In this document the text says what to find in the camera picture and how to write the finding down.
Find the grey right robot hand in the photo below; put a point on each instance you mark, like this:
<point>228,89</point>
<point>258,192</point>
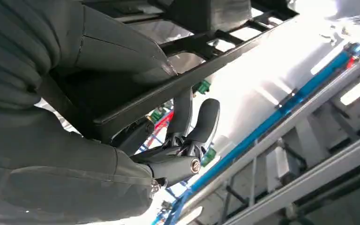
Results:
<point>74,183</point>

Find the blue metal shelf rack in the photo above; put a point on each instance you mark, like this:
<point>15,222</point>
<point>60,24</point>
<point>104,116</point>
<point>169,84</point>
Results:
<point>260,129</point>

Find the bright ceiling light strip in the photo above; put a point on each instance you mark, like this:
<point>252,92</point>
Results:
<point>358,88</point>

